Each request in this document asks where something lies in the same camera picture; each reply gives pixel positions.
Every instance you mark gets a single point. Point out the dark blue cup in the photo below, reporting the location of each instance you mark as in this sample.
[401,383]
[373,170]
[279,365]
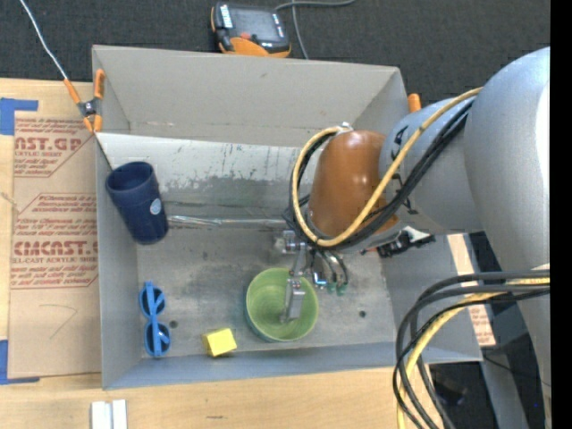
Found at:
[139,204]

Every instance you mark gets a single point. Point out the yellow block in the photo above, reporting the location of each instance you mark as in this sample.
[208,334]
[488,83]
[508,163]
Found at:
[220,342]

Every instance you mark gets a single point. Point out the green bowl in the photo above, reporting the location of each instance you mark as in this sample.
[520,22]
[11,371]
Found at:
[266,311]

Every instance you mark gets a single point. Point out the brown cardboard board red print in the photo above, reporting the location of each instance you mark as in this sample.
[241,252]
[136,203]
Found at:
[53,284]

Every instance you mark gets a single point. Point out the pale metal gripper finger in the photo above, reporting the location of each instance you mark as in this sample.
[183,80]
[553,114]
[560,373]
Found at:
[297,302]
[286,304]

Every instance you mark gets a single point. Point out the grey metal bin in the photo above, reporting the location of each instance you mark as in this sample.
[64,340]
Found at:
[210,257]

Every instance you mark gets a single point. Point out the blue sunglasses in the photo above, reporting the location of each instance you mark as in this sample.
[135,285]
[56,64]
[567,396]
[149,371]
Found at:
[154,304]

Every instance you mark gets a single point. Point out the black cylinder on white bracket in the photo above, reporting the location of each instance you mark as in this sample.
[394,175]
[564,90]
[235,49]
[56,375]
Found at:
[395,245]

